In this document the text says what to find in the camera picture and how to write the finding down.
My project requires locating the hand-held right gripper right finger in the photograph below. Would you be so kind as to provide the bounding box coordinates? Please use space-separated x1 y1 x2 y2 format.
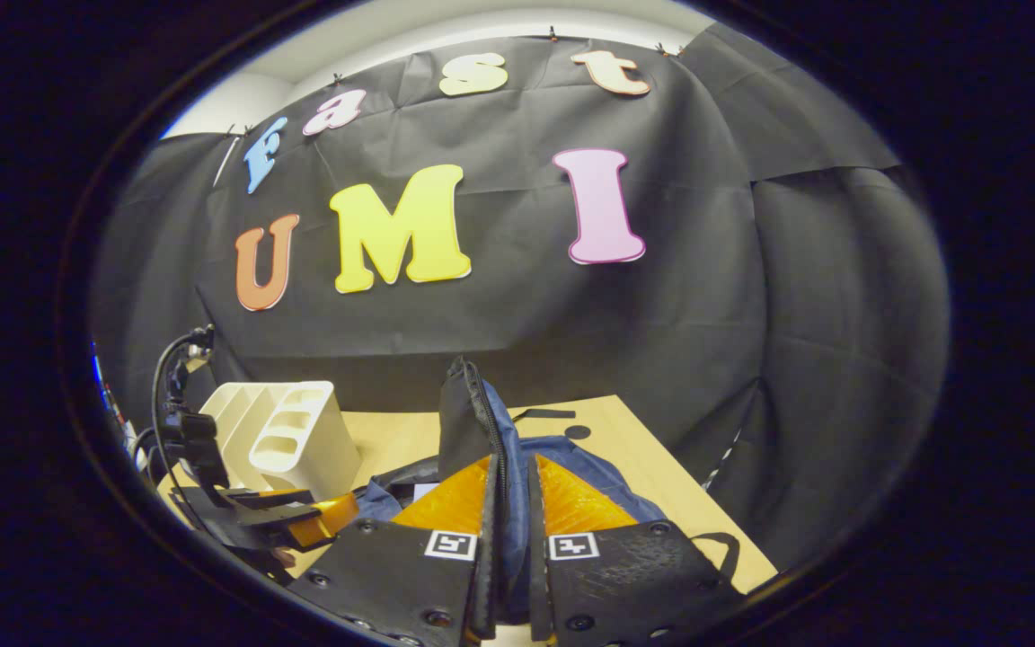
526 454 748 643

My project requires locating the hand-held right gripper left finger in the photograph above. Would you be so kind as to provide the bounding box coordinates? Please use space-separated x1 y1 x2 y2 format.
288 454 500 647

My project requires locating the blue schoolbag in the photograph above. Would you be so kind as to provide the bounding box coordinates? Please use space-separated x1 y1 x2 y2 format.
351 357 743 625

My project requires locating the black backdrop cloth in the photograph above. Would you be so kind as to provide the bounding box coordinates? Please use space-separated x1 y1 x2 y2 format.
91 22 950 572

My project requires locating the white plastic bookshelf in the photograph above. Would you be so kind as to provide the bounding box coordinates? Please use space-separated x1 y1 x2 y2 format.
199 380 363 501

